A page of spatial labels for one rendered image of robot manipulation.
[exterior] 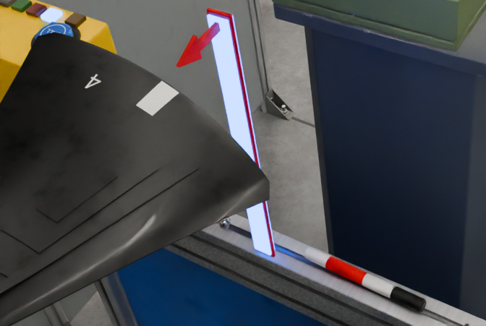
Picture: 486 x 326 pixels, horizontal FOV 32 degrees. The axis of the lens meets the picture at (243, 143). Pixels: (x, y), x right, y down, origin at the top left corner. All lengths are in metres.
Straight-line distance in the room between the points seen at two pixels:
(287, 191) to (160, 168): 1.56
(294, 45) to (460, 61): 1.66
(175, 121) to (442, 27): 0.40
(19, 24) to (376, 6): 0.40
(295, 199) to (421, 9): 1.25
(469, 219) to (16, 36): 0.62
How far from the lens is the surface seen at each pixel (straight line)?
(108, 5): 1.72
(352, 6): 0.99
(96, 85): 0.67
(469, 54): 0.96
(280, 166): 2.23
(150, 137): 0.63
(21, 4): 1.02
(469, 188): 1.12
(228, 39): 0.73
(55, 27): 0.95
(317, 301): 0.96
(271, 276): 0.97
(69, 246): 0.58
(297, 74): 2.48
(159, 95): 0.66
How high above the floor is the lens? 1.61
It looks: 44 degrees down
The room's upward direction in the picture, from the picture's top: 11 degrees counter-clockwise
